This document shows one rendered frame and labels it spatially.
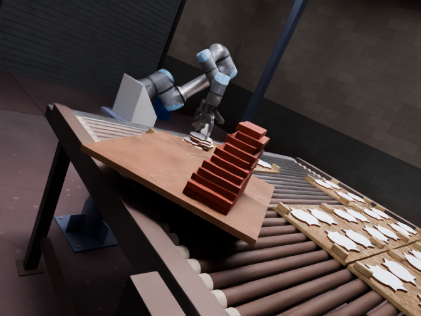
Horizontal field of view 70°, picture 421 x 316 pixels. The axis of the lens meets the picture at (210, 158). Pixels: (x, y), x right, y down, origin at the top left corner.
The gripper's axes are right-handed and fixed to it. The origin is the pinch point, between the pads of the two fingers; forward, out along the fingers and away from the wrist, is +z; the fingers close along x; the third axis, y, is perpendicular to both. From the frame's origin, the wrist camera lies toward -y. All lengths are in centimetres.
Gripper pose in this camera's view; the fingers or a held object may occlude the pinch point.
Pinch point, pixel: (200, 136)
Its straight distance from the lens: 166.5
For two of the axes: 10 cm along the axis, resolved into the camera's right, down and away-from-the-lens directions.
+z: -3.9, 8.8, 2.6
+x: 4.8, 4.4, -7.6
